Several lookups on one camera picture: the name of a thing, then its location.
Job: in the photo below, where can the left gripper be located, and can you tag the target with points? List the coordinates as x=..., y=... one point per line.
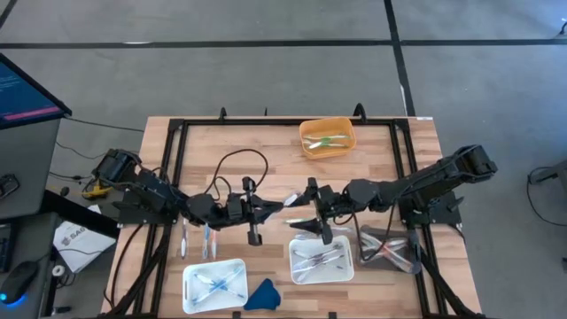
x=239, y=208

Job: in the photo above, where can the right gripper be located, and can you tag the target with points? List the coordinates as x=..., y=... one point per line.
x=332, y=201

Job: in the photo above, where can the clear plastic bags pile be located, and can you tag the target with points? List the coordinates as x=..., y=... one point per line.
x=291, y=199
x=214, y=246

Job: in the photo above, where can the black toothbrush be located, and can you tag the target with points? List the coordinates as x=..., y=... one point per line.
x=305, y=254
x=332, y=251

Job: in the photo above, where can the white plastic bin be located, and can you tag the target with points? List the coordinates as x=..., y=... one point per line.
x=195, y=266
x=345, y=272

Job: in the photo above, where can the pink toothbrush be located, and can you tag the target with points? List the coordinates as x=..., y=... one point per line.
x=376, y=243

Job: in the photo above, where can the orange toothbrush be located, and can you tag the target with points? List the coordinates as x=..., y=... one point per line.
x=401, y=263
x=394, y=249

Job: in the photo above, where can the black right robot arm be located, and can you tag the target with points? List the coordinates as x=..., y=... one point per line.
x=421, y=181

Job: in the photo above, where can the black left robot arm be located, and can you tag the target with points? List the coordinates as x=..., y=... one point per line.
x=155, y=190

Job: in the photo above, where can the orange plastic bin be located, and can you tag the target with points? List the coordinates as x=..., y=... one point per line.
x=310, y=153

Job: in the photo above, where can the blue cloth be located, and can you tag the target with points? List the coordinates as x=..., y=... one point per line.
x=263, y=296

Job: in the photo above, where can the black table clamp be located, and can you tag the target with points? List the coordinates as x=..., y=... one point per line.
x=359, y=111
x=222, y=114

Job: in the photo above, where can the dark translucent plastic bin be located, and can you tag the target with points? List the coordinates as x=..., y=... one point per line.
x=412, y=248

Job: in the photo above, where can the white sticker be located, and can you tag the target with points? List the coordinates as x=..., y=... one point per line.
x=424, y=118

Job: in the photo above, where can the yellow tool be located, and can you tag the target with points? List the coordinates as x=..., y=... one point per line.
x=95, y=191

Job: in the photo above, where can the black desk beam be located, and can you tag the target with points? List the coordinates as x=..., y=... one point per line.
x=80, y=215

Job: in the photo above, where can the white cardboard box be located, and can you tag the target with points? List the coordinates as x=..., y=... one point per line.
x=82, y=241

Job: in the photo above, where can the white tape roll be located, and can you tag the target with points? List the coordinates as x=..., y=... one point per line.
x=58, y=270

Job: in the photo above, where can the grey table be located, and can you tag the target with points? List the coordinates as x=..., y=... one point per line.
x=26, y=168

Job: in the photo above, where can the black computer mouse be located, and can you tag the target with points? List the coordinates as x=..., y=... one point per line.
x=17, y=281

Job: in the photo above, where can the black controller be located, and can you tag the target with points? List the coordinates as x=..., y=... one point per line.
x=8, y=186

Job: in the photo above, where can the black keyboard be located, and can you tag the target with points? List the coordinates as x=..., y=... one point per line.
x=4, y=248

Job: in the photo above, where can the large blue screen monitor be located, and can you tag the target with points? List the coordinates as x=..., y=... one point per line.
x=22, y=93

